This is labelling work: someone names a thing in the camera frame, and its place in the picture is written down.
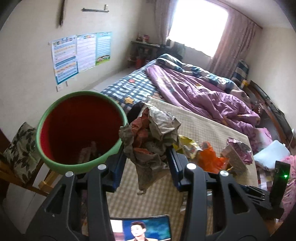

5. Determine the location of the orange plastic bag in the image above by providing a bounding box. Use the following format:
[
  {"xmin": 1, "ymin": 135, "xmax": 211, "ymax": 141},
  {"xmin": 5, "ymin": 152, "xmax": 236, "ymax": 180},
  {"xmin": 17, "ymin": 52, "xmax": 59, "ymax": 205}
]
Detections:
[{"xmin": 197, "ymin": 142, "xmax": 229, "ymax": 174}]

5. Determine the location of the yellow carton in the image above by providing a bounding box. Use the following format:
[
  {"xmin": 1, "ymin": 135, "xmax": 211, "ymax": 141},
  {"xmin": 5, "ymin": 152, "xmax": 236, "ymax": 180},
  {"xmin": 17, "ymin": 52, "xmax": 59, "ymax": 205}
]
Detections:
[{"xmin": 173, "ymin": 135, "xmax": 202, "ymax": 161}]

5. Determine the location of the brown paper bag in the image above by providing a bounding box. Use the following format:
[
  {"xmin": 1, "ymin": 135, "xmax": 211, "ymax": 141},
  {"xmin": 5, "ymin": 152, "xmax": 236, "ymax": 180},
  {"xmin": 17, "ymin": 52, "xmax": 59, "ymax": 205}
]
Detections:
[{"xmin": 119, "ymin": 104, "xmax": 181, "ymax": 195}]

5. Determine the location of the red green trash bin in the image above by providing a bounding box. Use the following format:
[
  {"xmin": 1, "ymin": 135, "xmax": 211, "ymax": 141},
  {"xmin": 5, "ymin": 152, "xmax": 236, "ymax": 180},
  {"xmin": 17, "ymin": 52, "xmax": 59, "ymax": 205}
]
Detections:
[{"xmin": 36, "ymin": 91, "xmax": 128, "ymax": 175}]

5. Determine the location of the white pillow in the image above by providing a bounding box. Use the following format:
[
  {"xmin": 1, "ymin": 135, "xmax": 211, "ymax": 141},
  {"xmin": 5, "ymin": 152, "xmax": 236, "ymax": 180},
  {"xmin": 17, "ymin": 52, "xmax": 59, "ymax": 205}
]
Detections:
[{"xmin": 254, "ymin": 140, "xmax": 290, "ymax": 171}]

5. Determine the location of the pink foil wrapper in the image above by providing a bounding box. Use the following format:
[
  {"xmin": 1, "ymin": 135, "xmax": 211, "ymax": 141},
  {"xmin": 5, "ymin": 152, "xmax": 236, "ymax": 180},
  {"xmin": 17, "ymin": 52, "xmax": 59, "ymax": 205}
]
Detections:
[{"xmin": 227, "ymin": 138, "xmax": 253, "ymax": 165}]

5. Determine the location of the wooden chair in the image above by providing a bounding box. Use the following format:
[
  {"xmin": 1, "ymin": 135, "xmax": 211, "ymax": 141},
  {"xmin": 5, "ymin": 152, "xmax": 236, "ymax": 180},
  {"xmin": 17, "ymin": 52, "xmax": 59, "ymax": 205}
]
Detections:
[{"xmin": 0, "ymin": 129, "xmax": 63, "ymax": 197}]

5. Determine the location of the woven straw bed mat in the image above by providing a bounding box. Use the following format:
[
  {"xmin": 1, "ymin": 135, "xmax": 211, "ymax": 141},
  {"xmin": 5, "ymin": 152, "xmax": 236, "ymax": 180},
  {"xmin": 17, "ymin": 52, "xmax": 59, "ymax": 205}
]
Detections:
[{"xmin": 107, "ymin": 97, "xmax": 250, "ymax": 240}]

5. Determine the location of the floral leaf cushion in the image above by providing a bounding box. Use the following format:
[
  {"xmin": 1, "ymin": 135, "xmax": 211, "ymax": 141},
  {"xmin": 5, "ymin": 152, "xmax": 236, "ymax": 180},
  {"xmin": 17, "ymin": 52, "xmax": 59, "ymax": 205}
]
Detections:
[{"xmin": 3, "ymin": 122, "xmax": 41, "ymax": 184}]

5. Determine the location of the smartphone showing video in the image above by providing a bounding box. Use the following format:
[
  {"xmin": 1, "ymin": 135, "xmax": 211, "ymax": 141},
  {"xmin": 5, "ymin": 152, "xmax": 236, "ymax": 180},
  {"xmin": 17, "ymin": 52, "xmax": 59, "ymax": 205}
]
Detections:
[{"xmin": 110, "ymin": 215, "xmax": 172, "ymax": 241}]

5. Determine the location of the dark wooden headboard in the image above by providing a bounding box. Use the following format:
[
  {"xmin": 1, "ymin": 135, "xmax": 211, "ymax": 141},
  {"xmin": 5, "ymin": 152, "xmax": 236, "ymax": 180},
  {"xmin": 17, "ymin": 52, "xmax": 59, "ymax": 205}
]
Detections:
[{"xmin": 245, "ymin": 81, "xmax": 295, "ymax": 149}]

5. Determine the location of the purple quilt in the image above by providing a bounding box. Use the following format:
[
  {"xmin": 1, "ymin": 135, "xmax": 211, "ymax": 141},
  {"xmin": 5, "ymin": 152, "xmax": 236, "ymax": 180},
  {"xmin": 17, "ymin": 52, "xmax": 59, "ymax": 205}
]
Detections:
[{"xmin": 145, "ymin": 64, "xmax": 260, "ymax": 151}]

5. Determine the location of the plaid pillow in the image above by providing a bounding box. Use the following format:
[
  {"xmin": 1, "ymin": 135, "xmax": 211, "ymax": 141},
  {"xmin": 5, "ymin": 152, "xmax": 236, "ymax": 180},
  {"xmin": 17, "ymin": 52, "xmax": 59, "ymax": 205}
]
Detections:
[{"xmin": 231, "ymin": 59, "xmax": 249, "ymax": 85}]

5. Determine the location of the blue plaid bed sheet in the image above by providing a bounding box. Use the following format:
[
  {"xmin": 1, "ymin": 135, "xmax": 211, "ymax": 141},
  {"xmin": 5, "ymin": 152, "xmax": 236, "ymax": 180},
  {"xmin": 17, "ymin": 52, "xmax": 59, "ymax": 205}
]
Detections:
[{"xmin": 101, "ymin": 60, "xmax": 164, "ymax": 113}]

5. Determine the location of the pink curtain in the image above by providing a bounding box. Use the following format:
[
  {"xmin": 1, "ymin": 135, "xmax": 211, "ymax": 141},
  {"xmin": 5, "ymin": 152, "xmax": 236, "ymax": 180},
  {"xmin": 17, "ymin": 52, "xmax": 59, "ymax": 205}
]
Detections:
[{"xmin": 209, "ymin": 8, "xmax": 261, "ymax": 79}]

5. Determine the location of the dark side table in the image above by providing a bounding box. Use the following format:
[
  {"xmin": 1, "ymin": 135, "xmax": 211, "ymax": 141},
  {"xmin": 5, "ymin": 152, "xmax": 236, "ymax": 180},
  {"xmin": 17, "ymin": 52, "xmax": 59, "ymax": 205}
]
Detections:
[{"xmin": 127, "ymin": 32, "xmax": 161, "ymax": 69}]

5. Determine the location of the blue educational wall poster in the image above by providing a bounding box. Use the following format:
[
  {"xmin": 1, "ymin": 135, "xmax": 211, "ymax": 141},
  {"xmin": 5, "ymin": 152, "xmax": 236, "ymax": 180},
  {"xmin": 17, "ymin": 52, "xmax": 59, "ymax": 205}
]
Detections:
[{"xmin": 51, "ymin": 35, "xmax": 78, "ymax": 85}]

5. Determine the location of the white educational wall poster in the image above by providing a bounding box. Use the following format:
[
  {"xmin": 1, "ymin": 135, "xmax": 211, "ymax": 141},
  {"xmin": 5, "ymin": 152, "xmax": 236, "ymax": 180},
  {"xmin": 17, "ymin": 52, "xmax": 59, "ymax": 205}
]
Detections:
[{"xmin": 76, "ymin": 34, "xmax": 96, "ymax": 72}]

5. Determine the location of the green educational wall poster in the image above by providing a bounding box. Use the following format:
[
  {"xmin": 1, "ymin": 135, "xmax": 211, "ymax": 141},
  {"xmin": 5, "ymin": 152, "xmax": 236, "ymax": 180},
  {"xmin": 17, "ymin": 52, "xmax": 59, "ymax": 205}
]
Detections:
[{"xmin": 95, "ymin": 32, "xmax": 112, "ymax": 65}]

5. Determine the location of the long metal wall bracket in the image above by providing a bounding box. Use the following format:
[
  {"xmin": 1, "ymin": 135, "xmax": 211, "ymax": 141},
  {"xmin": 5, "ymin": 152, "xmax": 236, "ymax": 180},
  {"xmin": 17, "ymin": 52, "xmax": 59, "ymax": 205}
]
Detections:
[{"xmin": 58, "ymin": 0, "xmax": 66, "ymax": 27}]

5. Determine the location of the short metal wall bracket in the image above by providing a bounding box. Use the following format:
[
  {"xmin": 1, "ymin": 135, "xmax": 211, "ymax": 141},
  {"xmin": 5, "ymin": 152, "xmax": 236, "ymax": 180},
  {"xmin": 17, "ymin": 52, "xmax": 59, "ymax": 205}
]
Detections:
[{"xmin": 81, "ymin": 4, "xmax": 109, "ymax": 13}]

